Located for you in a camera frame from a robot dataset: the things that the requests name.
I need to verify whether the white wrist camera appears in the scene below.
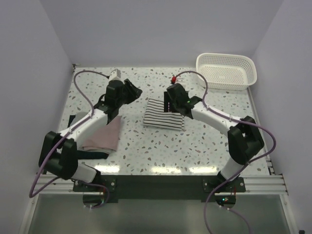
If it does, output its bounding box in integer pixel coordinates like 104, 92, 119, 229
171, 76, 186, 89
109, 69, 121, 81

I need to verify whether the purple cable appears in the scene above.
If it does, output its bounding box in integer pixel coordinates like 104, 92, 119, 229
175, 70, 277, 234
29, 70, 110, 210

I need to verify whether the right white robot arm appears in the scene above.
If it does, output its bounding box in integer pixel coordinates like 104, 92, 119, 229
164, 83, 264, 192

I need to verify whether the pink folded tank top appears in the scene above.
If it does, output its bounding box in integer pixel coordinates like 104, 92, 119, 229
81, 116, 121, 154

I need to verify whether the grey folded tank top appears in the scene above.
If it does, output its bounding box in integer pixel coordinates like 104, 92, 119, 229
72, 112, 87, 123

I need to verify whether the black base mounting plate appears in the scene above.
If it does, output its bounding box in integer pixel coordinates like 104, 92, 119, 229
72, 170, 246, 204

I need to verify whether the black white striped tank top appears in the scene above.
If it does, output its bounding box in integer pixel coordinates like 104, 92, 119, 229
143, 98, 184, 131

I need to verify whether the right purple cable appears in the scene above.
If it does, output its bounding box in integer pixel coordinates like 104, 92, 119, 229
175, 70, 277, 234

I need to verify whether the white plastic basket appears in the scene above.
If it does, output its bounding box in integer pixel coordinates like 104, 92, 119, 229
195, 53, 257, 91

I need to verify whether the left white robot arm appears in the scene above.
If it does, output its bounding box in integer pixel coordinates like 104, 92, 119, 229
39, 79, 142, 191

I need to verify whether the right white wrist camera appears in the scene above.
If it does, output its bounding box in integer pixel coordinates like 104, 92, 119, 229
171, 76, 186, 89

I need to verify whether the navy folded tank top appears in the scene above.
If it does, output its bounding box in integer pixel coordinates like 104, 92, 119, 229
67, 115, 109, 160

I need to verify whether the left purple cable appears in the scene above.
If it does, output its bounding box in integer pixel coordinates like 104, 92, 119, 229
29, 70, 110, 210

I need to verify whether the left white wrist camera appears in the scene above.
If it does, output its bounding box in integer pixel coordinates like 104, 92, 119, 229
109, 69, 121, 81

